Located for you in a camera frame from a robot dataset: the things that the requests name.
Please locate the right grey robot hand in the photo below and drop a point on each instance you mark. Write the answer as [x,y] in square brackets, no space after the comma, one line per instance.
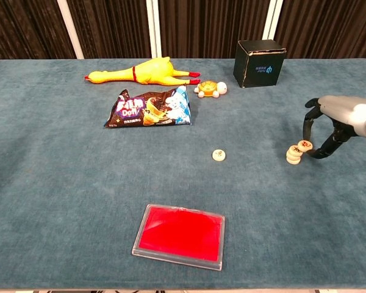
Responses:
[347,111]

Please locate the black cardboard box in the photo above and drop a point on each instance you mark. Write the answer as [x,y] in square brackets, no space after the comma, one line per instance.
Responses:
[259,67]

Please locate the orange turtle toy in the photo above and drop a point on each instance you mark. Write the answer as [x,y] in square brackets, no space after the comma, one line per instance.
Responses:
[208,88]

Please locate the brown blue snack bag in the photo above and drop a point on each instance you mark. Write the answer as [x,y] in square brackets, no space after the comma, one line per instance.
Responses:
[146,110]

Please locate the teal table cloth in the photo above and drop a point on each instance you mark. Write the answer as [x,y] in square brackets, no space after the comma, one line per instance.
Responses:
[79,183]

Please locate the dark brown curtain panel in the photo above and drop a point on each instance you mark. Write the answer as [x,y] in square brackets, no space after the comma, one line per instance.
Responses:
[329,27]
[210,24]
[109,27]
[24,27]

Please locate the white partition frame post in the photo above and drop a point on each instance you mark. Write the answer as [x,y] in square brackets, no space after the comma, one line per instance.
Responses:
[273,18]
[154,30]
[70,30]

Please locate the yellow rubber chicken toy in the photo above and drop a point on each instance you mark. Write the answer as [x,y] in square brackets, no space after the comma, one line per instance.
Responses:
[152,71]

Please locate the red card in sleeve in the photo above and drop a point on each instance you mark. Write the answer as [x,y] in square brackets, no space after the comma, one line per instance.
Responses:
[180,235]

